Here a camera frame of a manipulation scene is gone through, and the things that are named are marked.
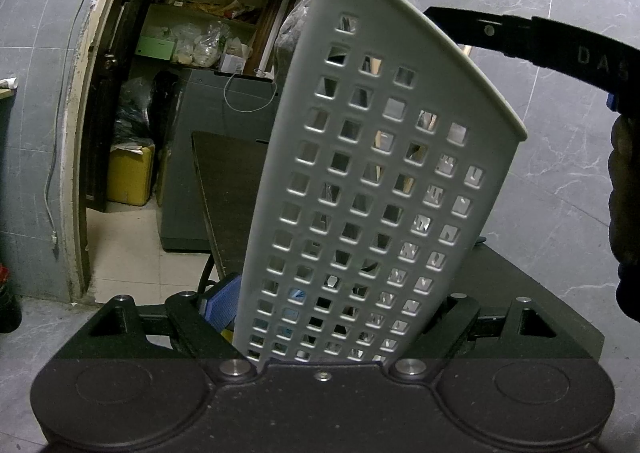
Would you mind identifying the green box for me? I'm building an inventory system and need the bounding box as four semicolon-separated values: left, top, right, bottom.
137;35;176;63

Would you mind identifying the white perforated utensil basket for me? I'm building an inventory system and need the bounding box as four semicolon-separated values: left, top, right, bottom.
234;0;528;365

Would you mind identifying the red capped dark bottle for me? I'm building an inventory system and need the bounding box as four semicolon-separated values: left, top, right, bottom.
0;265;24;334

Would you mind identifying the dark plastic bag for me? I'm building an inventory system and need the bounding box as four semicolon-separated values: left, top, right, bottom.
114;78;156;146

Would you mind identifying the grey cabinet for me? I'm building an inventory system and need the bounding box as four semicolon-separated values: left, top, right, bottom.
160;68;279;254

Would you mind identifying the dark wooden door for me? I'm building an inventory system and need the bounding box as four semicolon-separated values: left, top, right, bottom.
85;0;167;214

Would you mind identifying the yellow plastic container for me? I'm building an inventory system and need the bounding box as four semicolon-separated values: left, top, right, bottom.
106;143;156;208

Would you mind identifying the small white box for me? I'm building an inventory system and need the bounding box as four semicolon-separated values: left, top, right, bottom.
220;50;251;75

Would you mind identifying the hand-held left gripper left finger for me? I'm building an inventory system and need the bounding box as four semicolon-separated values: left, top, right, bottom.
57;273;257;380

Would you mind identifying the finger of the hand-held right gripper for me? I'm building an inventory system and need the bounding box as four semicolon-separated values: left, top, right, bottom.
424;7;536;60

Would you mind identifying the thin white wire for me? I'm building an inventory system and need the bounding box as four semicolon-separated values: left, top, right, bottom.
223;73;279;114

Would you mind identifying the person's right hand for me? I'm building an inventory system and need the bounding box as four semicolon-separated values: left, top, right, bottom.
606;113;640;320

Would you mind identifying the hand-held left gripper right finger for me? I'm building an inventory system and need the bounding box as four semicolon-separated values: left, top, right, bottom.
392;293;598;380

